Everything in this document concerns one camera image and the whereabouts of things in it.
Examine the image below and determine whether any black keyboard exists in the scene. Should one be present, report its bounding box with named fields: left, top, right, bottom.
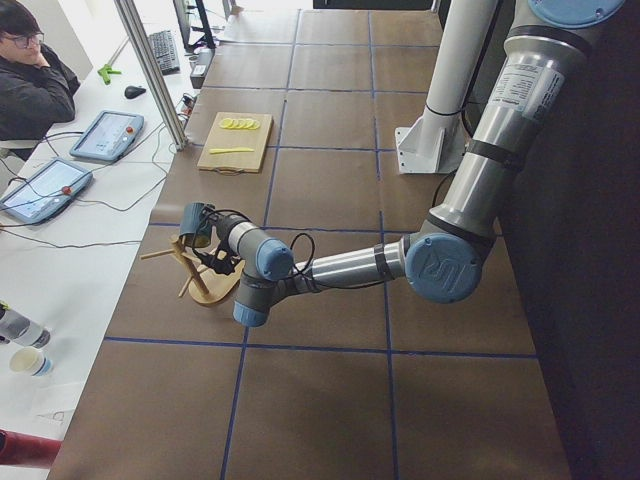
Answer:
left=147, top=30, right=180, bottom=75

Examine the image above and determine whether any black computer mouse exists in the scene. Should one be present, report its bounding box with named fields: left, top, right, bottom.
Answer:
left=124, top=85, right=146, bottom=100

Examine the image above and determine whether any teach pendant tablet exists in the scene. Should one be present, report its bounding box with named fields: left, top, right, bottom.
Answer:
left=69, top=110, right=145, bottom=162
left=1, top=158, right=93, bottom=225

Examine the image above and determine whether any red object at edge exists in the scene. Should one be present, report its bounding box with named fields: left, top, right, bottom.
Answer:
left=1, top=430, right=62, bottom=469

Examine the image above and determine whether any yellow plastic knife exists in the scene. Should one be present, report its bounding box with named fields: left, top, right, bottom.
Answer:
left=208, top=147, right=255, bottom=155

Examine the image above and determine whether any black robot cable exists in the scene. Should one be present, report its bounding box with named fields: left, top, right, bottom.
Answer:
left=199, top=203, right=451, bottom=291

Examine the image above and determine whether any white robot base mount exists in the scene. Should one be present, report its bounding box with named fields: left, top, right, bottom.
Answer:
left=395, top=0, right=498, bottom=174

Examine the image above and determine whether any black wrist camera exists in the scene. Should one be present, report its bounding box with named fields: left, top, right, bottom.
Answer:
left=193, top=247, right=241, bottom=276

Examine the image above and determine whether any black box with label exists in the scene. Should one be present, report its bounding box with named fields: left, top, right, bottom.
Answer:
left=189, top=48, right=214, bottom=89

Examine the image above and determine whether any clear water bottle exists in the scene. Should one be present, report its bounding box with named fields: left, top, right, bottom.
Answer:
left=1, top=302, right=51, bottom=349

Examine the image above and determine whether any aluminium frame post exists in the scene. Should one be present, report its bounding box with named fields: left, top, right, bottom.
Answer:
left=114, top=0, right=188, bottom=151

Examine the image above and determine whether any bamboo cutting board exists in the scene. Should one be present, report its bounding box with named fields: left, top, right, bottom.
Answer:
left=197, top=112, right=273, bottom=173

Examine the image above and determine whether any far teach pendant tablet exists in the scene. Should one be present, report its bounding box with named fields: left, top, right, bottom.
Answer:
left=69, top=110, right=145, bottom=162

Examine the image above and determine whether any person in black jacket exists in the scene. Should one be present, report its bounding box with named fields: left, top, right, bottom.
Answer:
left=1, top=1, right=80, bottom=141

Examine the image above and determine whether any wooden cup storage rack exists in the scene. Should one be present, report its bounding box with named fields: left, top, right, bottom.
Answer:
left=140, top=234, right=244, bottom=306

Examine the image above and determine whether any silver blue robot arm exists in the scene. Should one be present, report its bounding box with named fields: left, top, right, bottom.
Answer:
left=193, top=1, right=621, bottom=327

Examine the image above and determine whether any near teach pendant tablet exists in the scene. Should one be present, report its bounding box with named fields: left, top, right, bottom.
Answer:
left=1, top=158, right=93, bottom=225

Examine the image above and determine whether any green plastic clamp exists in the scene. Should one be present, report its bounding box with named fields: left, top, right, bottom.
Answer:
left=97, top=64, right=122, bottom=85

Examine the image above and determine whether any white paper cup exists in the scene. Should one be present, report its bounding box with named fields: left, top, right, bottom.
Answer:
left=9, top=347, right=53, bottom=377

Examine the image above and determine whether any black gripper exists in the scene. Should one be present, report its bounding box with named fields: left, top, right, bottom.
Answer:
left=204, top=212, right=225, bottom=241

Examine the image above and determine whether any dark green HOME mug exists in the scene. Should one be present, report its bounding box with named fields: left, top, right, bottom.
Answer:
left=179, top=202, right=212, bottom=248

